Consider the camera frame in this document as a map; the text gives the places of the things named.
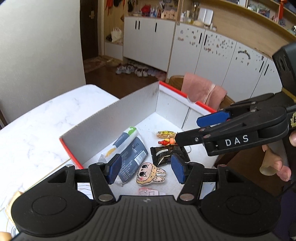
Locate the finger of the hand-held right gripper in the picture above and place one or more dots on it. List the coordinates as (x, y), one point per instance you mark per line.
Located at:
(215, 118)
(192, 138)

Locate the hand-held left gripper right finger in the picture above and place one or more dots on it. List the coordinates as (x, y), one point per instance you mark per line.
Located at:
(178, 168)

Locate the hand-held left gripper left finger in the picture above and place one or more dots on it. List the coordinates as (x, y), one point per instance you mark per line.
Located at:
(114, 168)

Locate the black snack packet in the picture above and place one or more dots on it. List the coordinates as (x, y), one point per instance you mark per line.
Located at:
(164, 154)

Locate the grey blue packet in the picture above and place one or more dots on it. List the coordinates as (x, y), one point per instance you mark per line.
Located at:
(133, 155)

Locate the red orange toy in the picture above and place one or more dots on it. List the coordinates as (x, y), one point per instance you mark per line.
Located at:
(165, 141)

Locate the yellow snack packet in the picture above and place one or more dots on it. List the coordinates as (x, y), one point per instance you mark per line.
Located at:
(165, 133)

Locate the cartoon face plush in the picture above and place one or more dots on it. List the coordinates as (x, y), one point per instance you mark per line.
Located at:
(149, 173)

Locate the pink print packet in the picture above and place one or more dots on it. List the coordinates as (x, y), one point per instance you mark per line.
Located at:
(148, 191)

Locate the white cardboard box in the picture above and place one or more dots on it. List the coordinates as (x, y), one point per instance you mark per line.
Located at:
(104, 120)

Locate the person's right hand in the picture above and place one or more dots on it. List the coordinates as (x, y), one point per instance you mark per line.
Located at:
(281, 168)

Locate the pink towel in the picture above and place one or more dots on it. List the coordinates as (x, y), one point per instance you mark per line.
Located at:
(198, 88)

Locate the white cabinets with stickers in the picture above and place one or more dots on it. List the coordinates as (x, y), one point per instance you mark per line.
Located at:
(215, 64)

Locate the wooden chair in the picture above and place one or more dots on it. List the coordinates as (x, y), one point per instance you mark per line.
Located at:
(175, 81)

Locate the row of shoes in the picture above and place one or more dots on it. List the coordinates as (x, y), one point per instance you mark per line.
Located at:
(141, 70)

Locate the person's dark clothing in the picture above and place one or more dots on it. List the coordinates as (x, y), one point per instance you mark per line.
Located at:
(288, 208)

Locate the doormat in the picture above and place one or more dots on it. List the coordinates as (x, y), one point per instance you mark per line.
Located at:
(99, 63)

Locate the glass bottle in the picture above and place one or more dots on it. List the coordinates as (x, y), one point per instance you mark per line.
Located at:
(195, 11)

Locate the low white bench cabinet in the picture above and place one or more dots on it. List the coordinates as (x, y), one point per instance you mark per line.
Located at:
(113, 49)

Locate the white tote bag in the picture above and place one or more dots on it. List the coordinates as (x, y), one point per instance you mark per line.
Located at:
(116, 34)

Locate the dark door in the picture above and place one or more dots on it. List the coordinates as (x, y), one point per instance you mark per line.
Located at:
(91, 34)

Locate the wooden wall shelf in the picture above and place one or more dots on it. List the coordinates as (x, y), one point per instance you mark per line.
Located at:
(254, 20)

